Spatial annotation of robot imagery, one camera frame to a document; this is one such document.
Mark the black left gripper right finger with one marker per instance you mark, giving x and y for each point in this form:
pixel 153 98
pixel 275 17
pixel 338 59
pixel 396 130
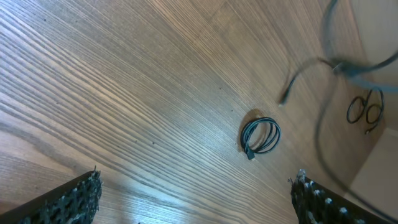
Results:
pixel 315 204

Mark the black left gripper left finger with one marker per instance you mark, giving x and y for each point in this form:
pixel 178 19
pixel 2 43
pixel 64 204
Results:
pixel 76 201

